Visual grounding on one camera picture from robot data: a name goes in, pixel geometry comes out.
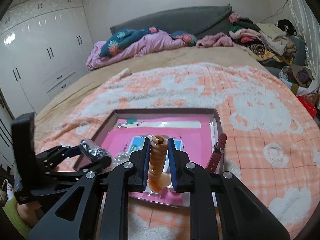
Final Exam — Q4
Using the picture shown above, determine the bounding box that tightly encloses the white door with black trim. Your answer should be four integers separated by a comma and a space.
0, 97, 16, 168

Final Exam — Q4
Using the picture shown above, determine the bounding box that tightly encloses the person's left forearm green sleeve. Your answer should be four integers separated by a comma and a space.
0, 197, 45, 238

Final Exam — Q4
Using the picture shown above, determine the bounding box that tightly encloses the grey blue chair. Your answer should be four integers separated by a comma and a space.
262, 36, 307, 77

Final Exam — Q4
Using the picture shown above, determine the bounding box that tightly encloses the dark floral pillow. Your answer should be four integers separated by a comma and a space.
171, 31, 198, 46
99, 26, 160, 58

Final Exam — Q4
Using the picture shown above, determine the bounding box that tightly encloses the tan bed sheet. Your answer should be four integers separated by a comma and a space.
34, 44, 278, 130

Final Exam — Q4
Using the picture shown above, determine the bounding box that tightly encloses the white bag of clothes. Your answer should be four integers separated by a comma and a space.
279, 64, 320, 97

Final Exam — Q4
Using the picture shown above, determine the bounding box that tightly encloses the pink shallow box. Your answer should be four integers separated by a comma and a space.
72, 108, 223, 208

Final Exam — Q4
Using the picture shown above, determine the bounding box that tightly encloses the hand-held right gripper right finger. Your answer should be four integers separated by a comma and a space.
167, 137, 290, 240

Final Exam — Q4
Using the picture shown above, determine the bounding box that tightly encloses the white curtain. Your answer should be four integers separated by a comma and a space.
282, 0, 320, 80

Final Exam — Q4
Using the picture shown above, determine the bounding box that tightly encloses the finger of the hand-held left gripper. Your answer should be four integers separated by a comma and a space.
36, 144, 84, 164
46, 155, 112, 176

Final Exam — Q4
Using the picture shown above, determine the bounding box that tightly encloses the black bag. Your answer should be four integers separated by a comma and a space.
276, 19, 298, 37

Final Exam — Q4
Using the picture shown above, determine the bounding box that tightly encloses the grey padded headboard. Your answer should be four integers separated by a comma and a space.
110, 4, 232, 40

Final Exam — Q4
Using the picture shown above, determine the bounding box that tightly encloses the orange hair tie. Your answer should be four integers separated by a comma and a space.
147, 134, 173, 194

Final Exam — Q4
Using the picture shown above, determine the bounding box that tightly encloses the white glossy wardrobe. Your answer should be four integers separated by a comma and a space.
0, 0, 92, 117

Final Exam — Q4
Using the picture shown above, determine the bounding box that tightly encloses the black chain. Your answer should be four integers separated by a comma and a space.
79, 141, 111, 162

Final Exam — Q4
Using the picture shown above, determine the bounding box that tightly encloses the maroon leather watch strap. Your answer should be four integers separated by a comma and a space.
204, 133, 227, 173

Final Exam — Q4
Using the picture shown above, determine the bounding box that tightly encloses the pile of folded clothes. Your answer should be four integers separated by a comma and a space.
229, 12, 297, 67

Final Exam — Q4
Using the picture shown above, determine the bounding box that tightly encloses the black wall cable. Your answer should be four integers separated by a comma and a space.
260, 0, 288, 23

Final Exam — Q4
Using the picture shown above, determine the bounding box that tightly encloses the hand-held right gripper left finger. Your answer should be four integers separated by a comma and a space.
29, 137, 152, 240

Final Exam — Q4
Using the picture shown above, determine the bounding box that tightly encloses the purple quilt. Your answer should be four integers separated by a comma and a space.
86, 29, 198, 71

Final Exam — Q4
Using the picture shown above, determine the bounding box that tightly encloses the pink fleece garment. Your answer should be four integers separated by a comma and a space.
196, 32, 234, 49

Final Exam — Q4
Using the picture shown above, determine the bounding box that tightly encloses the orange white checked blanket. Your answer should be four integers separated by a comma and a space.
32, 62, 320, 240

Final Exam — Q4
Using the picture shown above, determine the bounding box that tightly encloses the red plastic stool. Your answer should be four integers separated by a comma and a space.
296, 96, 317, 118

